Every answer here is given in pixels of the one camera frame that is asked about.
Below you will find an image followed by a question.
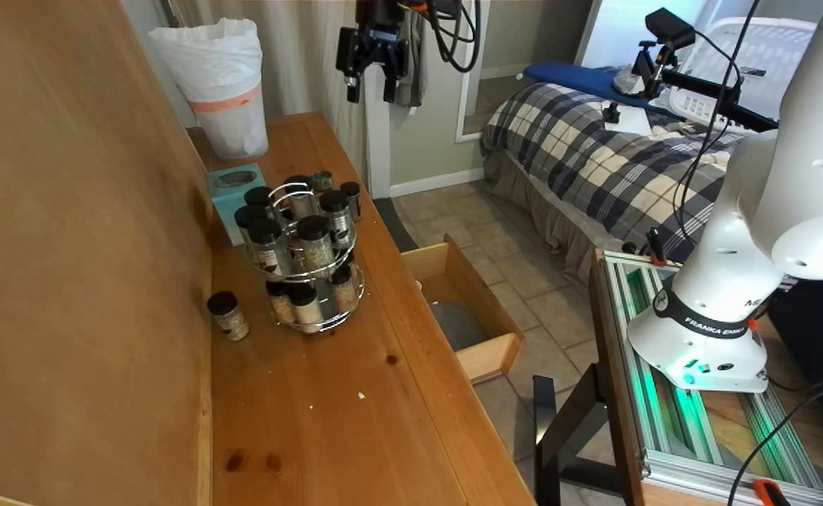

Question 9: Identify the bed with plaid blanket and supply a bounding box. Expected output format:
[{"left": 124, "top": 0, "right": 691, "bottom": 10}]
[{"left": 481, "top": 74, "right": 749, "bottom": 283}]

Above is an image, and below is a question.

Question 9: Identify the hanging grey cloth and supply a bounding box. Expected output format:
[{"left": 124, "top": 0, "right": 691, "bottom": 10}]
[{"left": 396, "top": 10, "right": 430, "bottom": 110}]

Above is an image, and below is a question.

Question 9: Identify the bin with white bag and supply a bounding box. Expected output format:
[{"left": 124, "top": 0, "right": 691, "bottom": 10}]
[{"left": 148, "top": 18, "right": 270, "bottom": 161}]

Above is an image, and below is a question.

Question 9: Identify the orange handled tool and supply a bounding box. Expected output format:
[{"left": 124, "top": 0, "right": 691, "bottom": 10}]
[{"left": 753, "top": 477, "right": 793, "bottom": 506}]

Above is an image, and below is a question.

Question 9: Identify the black box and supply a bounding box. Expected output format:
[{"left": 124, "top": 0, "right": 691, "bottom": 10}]
[{"left": 765, "top": 275, "right": 823, "bottom": 459}]

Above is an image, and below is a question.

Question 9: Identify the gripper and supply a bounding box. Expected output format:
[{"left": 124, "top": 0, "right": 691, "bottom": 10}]
[{"left": 336, "top": 0, "right": 410, "bottom": 104}]

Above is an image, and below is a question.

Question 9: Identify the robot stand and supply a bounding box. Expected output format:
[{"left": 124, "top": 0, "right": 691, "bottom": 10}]
[{"left": 533, "top": 249, "right": 823, "bottom": 506}]

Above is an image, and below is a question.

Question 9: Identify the wooden drawer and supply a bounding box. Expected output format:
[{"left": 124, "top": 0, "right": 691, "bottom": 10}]
[{"left": 401, "top": 235, "right": 525, "bottom": 384}]

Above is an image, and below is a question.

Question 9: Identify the chrome spice rack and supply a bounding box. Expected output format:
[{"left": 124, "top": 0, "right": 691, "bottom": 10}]
[{"left": 234, "top": 171, "right": 367, "bottom": 335}]

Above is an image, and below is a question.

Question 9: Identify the white laundry basket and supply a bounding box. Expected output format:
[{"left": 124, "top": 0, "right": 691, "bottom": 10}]
[{"left": 667, "top": 17, "right": 821, "bottom": 136}]

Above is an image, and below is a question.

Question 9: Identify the blue cushion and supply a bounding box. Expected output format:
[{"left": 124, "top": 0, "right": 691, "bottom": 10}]
[{"left": 522, "top": 62, "right": 658, "bottom": 108}]

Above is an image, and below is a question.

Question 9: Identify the orange handled clamp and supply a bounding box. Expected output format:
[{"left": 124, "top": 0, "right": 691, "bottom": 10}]
[{"left": 646, "top": 227, "right": 669, "bottom": 267}]

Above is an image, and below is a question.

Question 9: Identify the camera on mount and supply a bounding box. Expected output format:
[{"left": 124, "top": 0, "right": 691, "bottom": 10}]
[{"left": 603, "top": 7, "right": 782, "bottom": 134}]

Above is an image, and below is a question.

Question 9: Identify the teal tissue box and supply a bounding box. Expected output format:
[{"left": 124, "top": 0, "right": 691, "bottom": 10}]
[{"left": 206, "top": 163, "right": 268, "bottom": 247}]

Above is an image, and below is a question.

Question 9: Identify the black cable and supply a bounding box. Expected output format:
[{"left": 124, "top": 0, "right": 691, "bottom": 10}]
[
  {"left": 671, "top": 0, "right": 763, "bottom": 245},
  {"left": 726, "top": 365, "right": 823, "bottom": 506}
]

